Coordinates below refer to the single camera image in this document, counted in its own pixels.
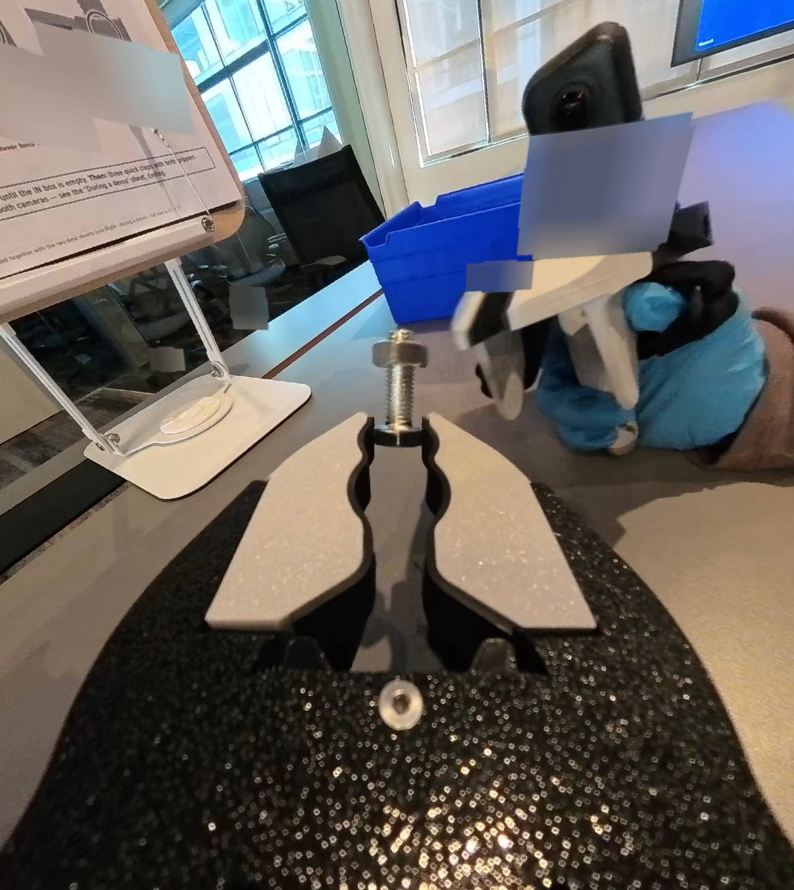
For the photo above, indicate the person's right hand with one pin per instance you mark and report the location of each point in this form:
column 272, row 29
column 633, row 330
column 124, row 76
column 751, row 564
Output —
column 703, row 389

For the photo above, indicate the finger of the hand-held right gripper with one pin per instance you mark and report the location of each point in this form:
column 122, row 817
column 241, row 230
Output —
column 577, row 285
column 511, row 382

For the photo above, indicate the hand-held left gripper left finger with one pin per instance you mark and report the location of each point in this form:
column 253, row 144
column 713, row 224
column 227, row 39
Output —
column 292, row 549

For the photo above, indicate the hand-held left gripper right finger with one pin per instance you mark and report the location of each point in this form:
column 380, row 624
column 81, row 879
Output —
column 508, row 556

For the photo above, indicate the white framed window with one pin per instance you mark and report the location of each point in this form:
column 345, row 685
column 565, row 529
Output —
column 466, row 69

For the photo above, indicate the steel hex bolt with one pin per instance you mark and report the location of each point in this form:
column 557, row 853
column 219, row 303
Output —
column 400, row 396

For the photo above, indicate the instruction sheet on wooden stand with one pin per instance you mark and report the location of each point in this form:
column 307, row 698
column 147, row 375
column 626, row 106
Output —
column 230, row 431

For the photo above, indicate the black computer monitor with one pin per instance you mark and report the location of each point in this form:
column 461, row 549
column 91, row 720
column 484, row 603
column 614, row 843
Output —
column 751, row 21

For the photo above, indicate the black office chair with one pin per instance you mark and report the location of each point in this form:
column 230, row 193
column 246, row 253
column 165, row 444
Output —
column 320, row 208

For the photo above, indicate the paned window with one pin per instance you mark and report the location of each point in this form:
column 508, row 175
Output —
column 258, row 83

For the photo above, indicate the printed instruction sheet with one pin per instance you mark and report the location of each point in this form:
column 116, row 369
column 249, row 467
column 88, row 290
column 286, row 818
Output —
column 56, row 208

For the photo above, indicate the steel hex nut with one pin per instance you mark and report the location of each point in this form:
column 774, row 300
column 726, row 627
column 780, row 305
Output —
column 400, row 356

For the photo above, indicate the blue plastic bin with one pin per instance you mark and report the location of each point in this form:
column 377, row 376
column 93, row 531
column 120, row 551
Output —
column 438, row 257

